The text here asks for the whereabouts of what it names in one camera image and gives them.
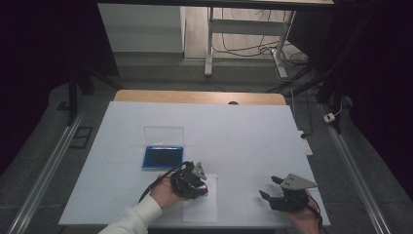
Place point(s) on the person's left hand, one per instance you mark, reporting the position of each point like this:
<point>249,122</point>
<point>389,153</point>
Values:
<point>164,193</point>

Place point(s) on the aluminium floor rail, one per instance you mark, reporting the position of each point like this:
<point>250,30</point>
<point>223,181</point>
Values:
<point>45,175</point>
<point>357,175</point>

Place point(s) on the white cabinet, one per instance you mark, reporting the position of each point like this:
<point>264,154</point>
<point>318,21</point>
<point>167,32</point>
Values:
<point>142,29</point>

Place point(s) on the white desk frame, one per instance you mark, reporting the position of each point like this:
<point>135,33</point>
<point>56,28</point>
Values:
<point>246,27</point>

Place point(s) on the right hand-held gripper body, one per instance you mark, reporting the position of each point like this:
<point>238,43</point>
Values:
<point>292,195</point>

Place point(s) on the white paper sheet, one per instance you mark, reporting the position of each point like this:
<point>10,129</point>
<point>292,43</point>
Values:
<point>201,208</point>

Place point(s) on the person's right hand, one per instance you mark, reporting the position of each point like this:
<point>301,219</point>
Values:
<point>305,221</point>

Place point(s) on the white power strip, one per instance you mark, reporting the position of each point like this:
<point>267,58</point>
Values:
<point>329,117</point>

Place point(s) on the black metal stand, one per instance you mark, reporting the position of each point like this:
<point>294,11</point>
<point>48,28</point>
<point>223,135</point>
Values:
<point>74,94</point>
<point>324,81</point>

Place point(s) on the blue ink pad clear case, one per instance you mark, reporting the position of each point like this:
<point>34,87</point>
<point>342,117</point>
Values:
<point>162,157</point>

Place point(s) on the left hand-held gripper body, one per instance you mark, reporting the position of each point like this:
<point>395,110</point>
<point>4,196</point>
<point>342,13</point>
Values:
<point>188,185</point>

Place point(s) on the wooden table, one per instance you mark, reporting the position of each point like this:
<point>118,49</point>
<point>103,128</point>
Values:
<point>195,97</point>

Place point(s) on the black curtain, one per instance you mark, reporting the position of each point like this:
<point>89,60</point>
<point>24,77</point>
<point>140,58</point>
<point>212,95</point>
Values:
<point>39,65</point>
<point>380,81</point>

